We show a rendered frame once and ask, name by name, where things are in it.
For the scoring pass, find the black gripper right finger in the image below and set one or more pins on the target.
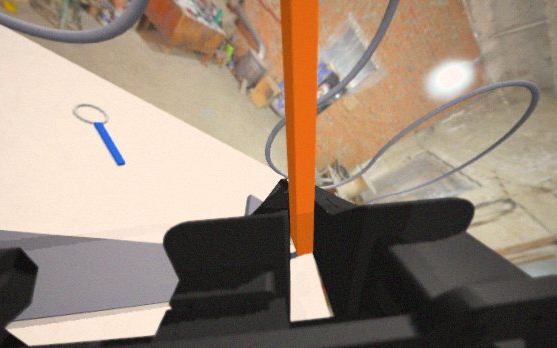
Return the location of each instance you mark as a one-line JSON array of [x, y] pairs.
[[344, 233]]

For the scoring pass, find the orange handle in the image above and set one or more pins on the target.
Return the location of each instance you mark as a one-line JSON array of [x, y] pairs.
[[299, 25]]

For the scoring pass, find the blue handle with grey loop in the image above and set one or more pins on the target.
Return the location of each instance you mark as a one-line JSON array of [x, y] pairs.
[[103, 133]]

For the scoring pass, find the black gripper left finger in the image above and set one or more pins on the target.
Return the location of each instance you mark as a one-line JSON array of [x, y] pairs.
[[260, 238]]

